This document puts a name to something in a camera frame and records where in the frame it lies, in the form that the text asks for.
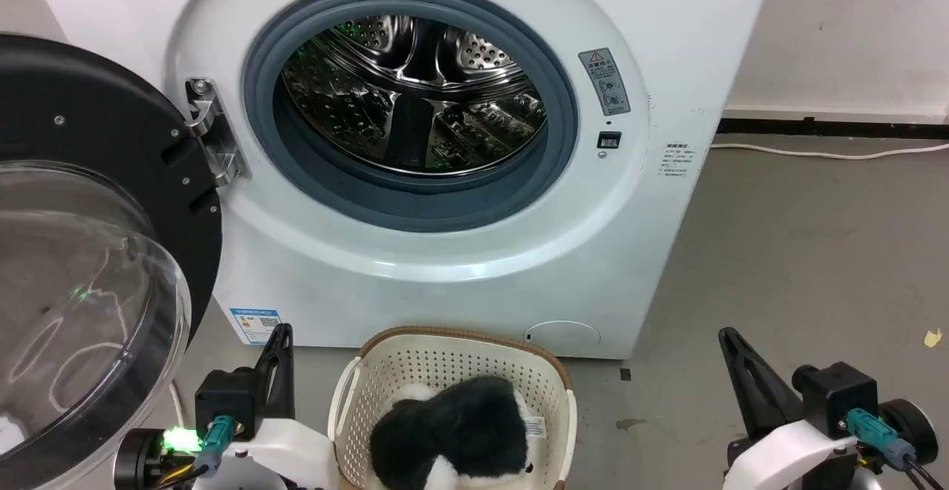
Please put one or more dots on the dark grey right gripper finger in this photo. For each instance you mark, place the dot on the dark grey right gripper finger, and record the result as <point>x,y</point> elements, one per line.
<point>756,386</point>

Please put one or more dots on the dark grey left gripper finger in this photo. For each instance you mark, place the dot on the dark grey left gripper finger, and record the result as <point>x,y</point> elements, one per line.
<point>278,371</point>

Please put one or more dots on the grey rubber door gasket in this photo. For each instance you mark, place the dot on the grey rubber door gasket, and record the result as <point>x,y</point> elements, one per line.
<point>415,208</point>

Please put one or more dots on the grey warning sticker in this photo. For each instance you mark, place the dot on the grey warning sticker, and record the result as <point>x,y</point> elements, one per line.
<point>604,82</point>

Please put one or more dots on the black wall baseboard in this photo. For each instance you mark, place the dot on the black wall baseboard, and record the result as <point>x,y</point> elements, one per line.
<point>830,127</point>

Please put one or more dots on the yellow paper scrap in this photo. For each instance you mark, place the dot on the yellow paper scrap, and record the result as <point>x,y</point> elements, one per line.
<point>932,338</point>

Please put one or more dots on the white front-load washing machine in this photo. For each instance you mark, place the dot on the white front-load washing machine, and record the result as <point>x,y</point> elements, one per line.
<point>445,290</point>

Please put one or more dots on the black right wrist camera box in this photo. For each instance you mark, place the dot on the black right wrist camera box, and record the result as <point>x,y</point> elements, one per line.
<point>834,394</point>

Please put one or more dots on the stainless steel washer drum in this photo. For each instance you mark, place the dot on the stainless steel washer drum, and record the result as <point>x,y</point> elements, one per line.
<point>415,104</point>

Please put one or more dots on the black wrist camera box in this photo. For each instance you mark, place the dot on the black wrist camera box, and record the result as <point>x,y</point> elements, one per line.
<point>226,397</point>
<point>834,394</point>

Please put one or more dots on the black washer door clear dome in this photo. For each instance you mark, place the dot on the black washer door clear dome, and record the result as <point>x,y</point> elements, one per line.
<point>89,104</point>

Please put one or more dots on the chrome door hinge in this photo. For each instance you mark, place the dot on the chrome door hinge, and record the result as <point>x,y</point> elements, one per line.
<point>215,149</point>

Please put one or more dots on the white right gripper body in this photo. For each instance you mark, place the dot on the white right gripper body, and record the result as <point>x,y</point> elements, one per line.
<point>793,457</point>

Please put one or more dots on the black door latch socket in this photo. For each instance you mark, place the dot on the black door latch socket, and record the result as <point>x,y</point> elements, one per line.
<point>609,140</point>

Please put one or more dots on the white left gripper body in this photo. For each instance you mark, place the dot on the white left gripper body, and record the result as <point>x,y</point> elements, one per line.
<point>289,449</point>

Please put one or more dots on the blue white energy label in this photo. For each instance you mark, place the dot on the blue white energy label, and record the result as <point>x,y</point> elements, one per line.
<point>256,325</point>

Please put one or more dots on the round white filter cover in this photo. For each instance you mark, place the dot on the round white filter cover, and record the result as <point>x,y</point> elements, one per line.
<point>562,339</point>

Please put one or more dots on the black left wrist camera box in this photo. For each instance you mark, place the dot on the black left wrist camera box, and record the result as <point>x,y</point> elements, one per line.
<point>226,397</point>

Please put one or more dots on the cream perforated laundry basket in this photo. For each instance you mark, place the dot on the cream perforated laundry basket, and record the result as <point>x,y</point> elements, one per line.
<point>445,356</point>

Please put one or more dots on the black and white plush toy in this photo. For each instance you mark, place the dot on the black and white plush toy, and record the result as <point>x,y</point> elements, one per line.
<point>460,423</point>

